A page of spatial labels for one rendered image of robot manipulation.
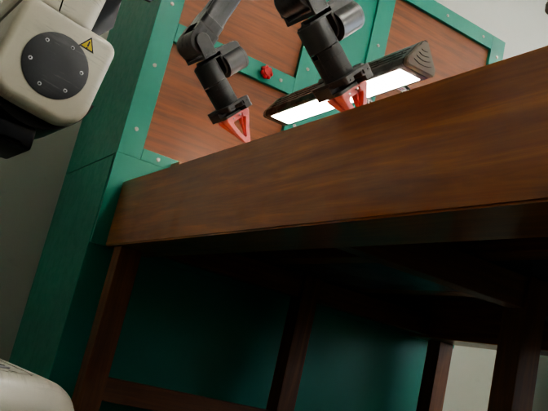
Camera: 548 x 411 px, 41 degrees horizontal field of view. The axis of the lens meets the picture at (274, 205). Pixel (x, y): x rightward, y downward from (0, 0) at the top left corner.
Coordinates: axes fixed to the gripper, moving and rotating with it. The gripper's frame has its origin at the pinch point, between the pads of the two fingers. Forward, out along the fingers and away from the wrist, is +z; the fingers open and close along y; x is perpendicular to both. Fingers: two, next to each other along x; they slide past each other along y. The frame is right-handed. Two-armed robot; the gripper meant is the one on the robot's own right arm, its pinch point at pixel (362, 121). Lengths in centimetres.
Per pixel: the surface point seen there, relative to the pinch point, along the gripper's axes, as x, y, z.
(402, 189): 23.8, -30.3, 3.9
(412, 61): -29.3, 12.4, -1.7
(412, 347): -48, 94, 95
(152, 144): -3, 92, -11
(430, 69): -32.9, 12.4, 2.0
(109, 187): 15, 91, -7
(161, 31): -23, 90, -37
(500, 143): 21, -46, 2
